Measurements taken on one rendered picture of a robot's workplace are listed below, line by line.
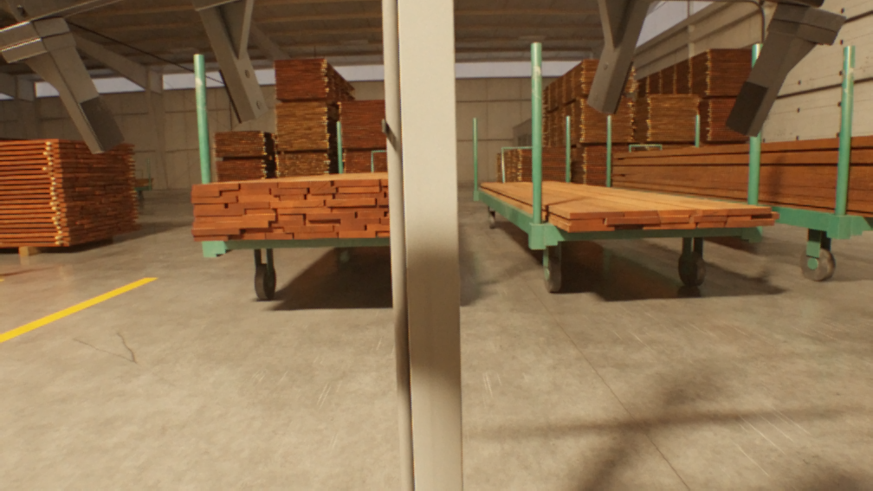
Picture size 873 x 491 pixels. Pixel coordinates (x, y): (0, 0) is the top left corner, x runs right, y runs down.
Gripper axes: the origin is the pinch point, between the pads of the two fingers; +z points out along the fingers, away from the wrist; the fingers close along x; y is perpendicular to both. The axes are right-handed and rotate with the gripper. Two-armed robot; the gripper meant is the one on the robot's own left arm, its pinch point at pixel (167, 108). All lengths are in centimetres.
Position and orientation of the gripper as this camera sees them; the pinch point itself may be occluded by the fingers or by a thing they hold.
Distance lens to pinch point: 39.9
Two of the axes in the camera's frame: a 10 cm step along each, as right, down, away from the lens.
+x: -9.8, 1.4, 1.2
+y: 0.3, -5.0, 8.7
